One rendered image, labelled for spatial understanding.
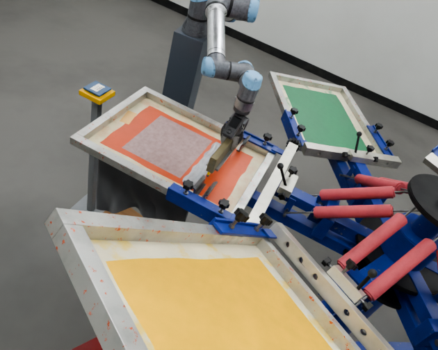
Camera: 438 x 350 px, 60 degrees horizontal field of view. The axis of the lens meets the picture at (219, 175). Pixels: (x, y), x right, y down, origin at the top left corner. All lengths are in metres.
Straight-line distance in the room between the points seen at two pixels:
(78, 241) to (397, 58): 4.97
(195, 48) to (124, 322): 1.85
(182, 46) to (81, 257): 1.79
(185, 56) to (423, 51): 3.60
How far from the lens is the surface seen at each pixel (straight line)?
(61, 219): 0.68
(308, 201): 1.66
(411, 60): 5.36
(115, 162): 1.62
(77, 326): 2.29
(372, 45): 5.32
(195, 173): 1.68
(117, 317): 0.59
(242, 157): 1.86
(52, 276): 2.44
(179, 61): 2.33
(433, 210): 1.53
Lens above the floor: 2.08
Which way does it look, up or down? 41 degrees down
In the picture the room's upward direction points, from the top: 20 degrees clockwise
